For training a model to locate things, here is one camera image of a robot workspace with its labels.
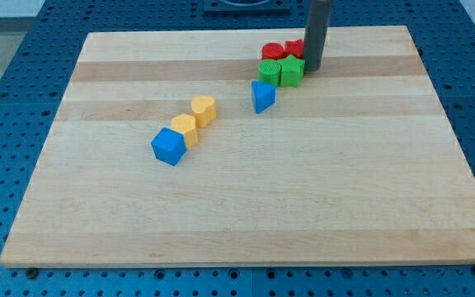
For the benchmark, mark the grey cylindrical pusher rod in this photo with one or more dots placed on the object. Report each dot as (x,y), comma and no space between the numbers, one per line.
(316,33)

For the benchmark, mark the green star block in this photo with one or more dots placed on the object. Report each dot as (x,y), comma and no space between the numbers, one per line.
(291,71)

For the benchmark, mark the green cylinder block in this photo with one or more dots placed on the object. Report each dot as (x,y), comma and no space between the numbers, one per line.
(268,71)

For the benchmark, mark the blue triangle block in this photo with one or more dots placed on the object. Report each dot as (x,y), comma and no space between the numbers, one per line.
(263,96)

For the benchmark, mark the red star block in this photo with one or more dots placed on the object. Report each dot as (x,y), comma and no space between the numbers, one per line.
(294,47)

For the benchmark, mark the red cylinder block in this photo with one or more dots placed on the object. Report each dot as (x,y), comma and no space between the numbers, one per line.
(273,51)

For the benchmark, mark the yellow heart block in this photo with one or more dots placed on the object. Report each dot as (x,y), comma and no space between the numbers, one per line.
(204,109)

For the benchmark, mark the yellow pentagon block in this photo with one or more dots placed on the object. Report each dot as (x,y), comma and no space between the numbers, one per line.
(186,125)

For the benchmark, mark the blue cube block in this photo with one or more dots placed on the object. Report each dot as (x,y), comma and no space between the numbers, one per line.
(168,146)

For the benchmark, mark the wooden board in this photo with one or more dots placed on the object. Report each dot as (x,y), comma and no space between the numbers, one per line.
(358,166)

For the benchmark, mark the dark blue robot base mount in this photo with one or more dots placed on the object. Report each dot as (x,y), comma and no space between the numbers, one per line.
(211,7)

